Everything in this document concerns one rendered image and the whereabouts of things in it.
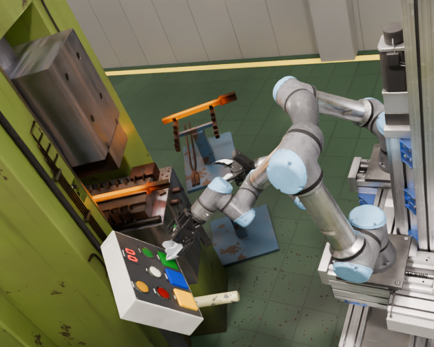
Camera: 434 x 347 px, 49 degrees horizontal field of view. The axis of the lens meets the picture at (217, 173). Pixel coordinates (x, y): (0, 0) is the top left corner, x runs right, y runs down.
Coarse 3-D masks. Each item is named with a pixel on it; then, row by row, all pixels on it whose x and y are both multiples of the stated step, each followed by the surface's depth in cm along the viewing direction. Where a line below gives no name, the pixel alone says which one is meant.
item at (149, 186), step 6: (162, 180) 209; (168, 180) 208; (138, 186) 212; (144, 186) 210; (150, 186) 208; (156, 186) 208; (162, 186) 209; (168, 186) 208; (108, 192) 216; (114, 192) 214; (120, 192) 213; (126, 192) 211; (132, 192) 211; (150, 192) 209; (96, 198) 215; (102, 198) 214
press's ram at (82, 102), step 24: (24, 48) 175; (48, 48) 166; (72, 48) 171; (24, 72) 156; (48, 72) 154; (72, 72) 167; (96, 72) 186; (24, 96) 160; (48, 96) 160; (72, 96) 164; (96, 96) 181; (48, 120) 166; (72, 120) 166; (96, 120) 177; (72, 144) 173; (96, 144) 173
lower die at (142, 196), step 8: (120, 184) 220; (128, 184) 218; (136, 184) 216; (144, 184) 213; (96, 192) 221; (104, 192) 219; (136, 192) 210; (144, 192) 209; (152, 192) 215; (104, 200) 213; (112, 200) 213; (120, 200) 211; (128, 200) 210; (136, 200) 208; (144, 200) 206; (152, 200) 213; (104, 208) 211; (112, 208) 209; (136, 208) 205; (144, 208) 204; (152, 208) 211; (112, 216) 207; (120, 216) 206; (128, 216) 205; (136, 216) 205; (144, 216) 205
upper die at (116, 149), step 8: (120, 128) 196; (120, 136) 194; (112, 144) 186; (120, 144) 193; (112, 152) 184; (120, 152) 191; (104, 160) 185; (112, 160) 184; (120, 160) 189; (72, 168) 188; (80, 168) 188; (88, 168) 188; (96, 168) 187; (104, 168) 187; (112, 168) 187; (80, 176) 191
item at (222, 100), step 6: (222, 96) 254; (228, 96) 254; (234, 96) 255; (210, 102) 256; (216, 102) 255; (222, 102) 254; (228, 102) 256; (192, 108) 257; (198, 108) 256; (204, 108) 256; (174, 114) 259; (180, 114) 256; (186, 114) 257; (168, 120) 258
